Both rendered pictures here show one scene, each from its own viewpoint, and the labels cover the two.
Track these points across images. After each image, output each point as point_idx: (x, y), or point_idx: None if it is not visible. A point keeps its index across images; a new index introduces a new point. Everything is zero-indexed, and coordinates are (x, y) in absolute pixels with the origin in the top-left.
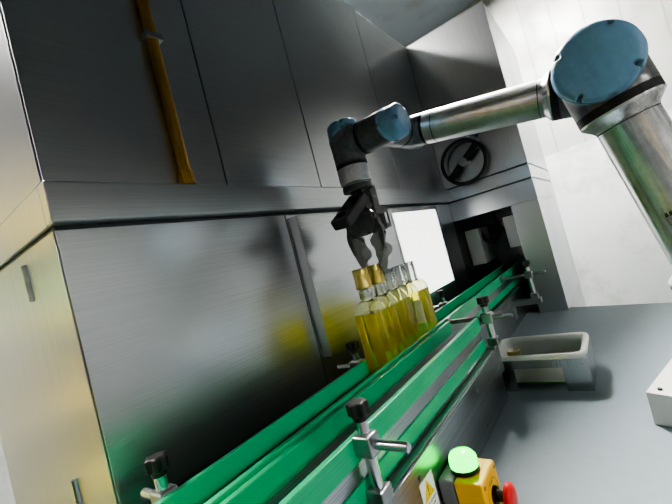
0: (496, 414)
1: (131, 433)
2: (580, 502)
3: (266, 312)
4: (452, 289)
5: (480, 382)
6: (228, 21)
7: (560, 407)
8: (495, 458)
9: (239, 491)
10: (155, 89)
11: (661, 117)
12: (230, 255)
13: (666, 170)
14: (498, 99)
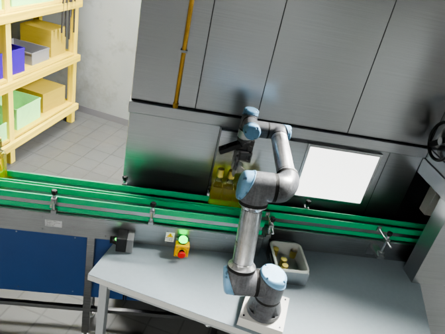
0: None
1: (130, 165)
2: (194, 273)
3: (189, 156)
4: (359, 207)
5: (232, 237)
6: (236, 31)
7: None
8: (210, 255)
9: (127, 196)
10: (178, 69)
11: (245, 215)
12: (183, 133)
13: (238, 228)
14: (276, 158)
